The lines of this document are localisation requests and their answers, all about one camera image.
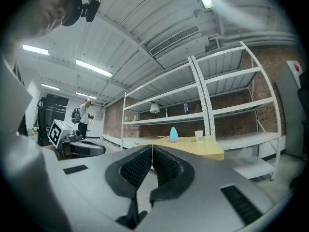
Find ceiling air vent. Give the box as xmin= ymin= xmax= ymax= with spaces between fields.
xmin=149 ymin=25 xmax=201 ymax=57

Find grey ceiling pipes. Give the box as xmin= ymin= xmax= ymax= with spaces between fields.
xmin=205 ymin=30 xmax=300 ymax=52

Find person's grey shirt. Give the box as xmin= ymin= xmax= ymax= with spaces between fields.
xmin=0 ymin=53 xmax=34 ymax=136

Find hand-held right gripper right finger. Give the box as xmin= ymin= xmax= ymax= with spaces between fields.
xmin=150 ymin=145 xmax=195 ymax=208

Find yellow wooden table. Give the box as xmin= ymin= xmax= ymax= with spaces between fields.
xmin=135 ymin=136 xmax=225 ymax=160

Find light blue container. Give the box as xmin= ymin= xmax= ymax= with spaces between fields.
xmin=169 ymin=126 xmax=180 ymax=143

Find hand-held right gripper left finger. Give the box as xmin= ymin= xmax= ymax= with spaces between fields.
xmin=105 ymin=145 xmax=153 ymax=230

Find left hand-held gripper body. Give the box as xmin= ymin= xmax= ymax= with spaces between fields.
xmin=47 ymin=119 xmax=107 ymax=159

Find black tall stand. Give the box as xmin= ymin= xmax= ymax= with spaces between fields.
xmin=36 ymin=96 xmax=53 ymax=147

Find white metal shelving unit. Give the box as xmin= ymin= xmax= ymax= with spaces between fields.
xmin=190 ymin=41 xmax=283 ymax=181
xmin=120 ymin=56 xmax=211 ymax=150

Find black head-mounted camera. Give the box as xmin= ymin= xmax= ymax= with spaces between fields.
xmin=81 ymin=0 xmax=101 ymax=23

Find black head strap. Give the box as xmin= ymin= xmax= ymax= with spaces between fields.
xmin=60 ymin=0 xmax=84 ymax=27

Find person's head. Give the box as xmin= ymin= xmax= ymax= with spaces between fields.
xmin=13 ymin=0 xmax=73 ymax=41

